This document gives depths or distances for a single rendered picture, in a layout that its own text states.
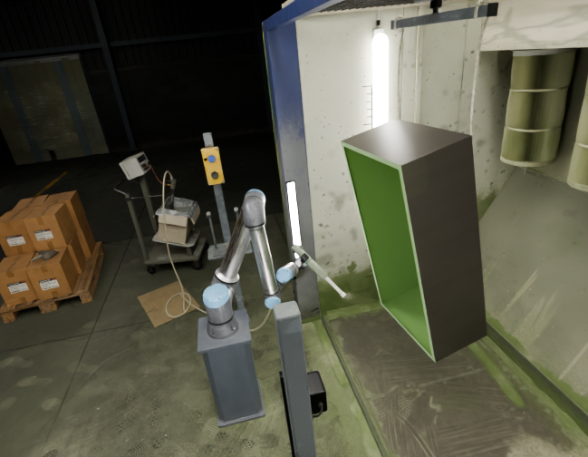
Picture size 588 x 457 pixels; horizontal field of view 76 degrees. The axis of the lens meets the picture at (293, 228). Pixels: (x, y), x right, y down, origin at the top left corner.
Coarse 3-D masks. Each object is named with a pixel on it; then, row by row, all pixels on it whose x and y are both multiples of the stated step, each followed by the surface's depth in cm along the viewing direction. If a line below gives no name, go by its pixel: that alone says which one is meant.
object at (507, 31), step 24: (504, 0) 229; (528, 0) 212; (552, 0) 198; (576, 0) 185; (504, 24) 232; (528, 24) 215; (552, 24) 201; (576, 24) 188; (504, 48) 234; (528, 48) 217
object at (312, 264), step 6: (294, 246) 257; (300, 246) 258; (294, 252) 258; (300, 252) 256; (312, 264) 254; (318, 270) 253; (318, 276) 254; (324, 276) 252; (330, 282) 253; (336, 288) 252; (342, 294) 250
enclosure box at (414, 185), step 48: (384, 144) 182; (432, 144) 164; (384, 192) 229; (432, 192) 165; (384, 240) 242; (432, 240) 175; (384, 288) 258; (432, 288) 187; (480, 288) 198; (432, 336) 201; (480, 336) 213
